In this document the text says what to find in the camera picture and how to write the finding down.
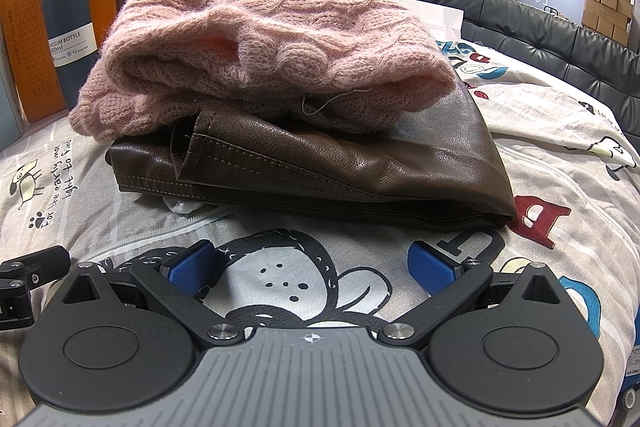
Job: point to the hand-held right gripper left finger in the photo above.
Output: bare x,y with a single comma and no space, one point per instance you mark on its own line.
192,268

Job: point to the white garment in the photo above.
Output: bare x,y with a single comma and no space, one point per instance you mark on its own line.
182,207

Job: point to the pink knitted sweater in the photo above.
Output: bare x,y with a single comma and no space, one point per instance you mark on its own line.
260,32

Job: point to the stack of cardboard boxes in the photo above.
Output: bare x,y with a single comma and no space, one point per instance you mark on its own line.
607,7

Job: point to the brown leather jacket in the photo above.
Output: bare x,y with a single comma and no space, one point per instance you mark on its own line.
390,167

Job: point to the printed bedsheet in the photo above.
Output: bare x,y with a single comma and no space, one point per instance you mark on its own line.
560,157

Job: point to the blue-grey box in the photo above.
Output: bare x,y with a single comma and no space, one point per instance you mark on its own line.
7,117

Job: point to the white box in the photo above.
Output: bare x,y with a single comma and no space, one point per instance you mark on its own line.
440,19

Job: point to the dark blue vacuum bottle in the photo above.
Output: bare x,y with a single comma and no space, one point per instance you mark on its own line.
67,7

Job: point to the black leather headboard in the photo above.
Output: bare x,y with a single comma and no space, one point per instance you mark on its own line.
540,42

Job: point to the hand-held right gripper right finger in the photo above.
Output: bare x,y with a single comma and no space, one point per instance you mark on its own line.
430,268

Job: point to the orange box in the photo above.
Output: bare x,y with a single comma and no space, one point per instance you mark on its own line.
20,7

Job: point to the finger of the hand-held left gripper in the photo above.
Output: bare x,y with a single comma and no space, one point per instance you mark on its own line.
45,259

